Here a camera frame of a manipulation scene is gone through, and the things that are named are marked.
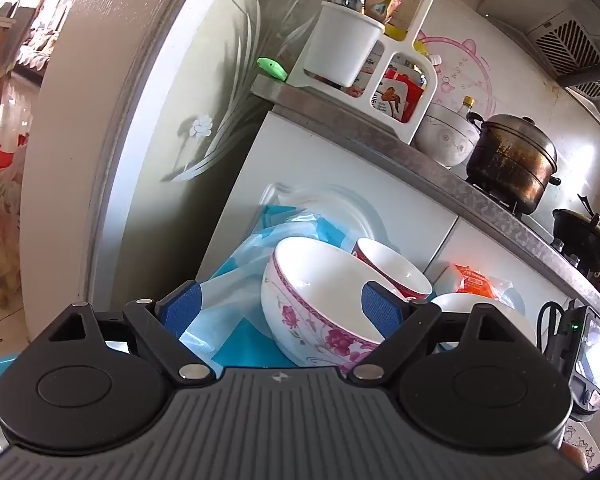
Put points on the blue checked tablecloth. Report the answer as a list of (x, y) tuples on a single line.
[(240, 330)]

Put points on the yellow seasoning packet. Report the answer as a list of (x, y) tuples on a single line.
[(405, 10)]

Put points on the white utensil holder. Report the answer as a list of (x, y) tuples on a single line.
[(340, 45)]

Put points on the red seasoning packet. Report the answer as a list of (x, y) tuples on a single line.
[(395, 95)]

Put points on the range hood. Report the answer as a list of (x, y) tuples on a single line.
[(570, 45)]

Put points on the orange plastic packet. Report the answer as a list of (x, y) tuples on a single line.
[(472, 280)]

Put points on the cartoon animal bowl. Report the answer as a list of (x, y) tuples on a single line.
[(580, 447)]

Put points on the pink floral bowl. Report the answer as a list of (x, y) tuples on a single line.
[(310, 290)]

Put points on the white plastic organizer rack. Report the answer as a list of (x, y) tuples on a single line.
[(396, 54)]

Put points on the clear plastic bag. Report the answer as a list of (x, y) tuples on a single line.
[(0, 240)]

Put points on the grey floral refrigerator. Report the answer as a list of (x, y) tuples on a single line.
[(155, 110)]

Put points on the red bowl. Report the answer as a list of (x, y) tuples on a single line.
[(395, 265)]

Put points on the yellow capped bottle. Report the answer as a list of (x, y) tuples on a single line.
[(466, 108)]

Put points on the red plastic bag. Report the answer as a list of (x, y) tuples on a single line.
[(0, 160)]

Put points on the grey stone countertop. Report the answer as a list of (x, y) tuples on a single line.
[(380, 142)]

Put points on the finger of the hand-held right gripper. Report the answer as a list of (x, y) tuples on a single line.
[(550, 330)]

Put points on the green plastic tool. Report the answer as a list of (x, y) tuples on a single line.
[(272, 67)]

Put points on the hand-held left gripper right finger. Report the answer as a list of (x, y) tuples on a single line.
[(380, 310)]

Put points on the black wok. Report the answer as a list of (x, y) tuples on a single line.
[(580, 240)]

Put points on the stainless steel stock pot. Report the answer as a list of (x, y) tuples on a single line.
[(510, 160)]

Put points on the white cabinet door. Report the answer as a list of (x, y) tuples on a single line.
[(305, 160), (485, 245)]

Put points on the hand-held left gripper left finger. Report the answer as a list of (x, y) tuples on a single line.
[(180, 310)]

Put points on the gas stove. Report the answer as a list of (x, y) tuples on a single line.
[(540, 222)]

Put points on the pink cartoon wall sticker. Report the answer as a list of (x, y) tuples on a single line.
[(480, 70)]

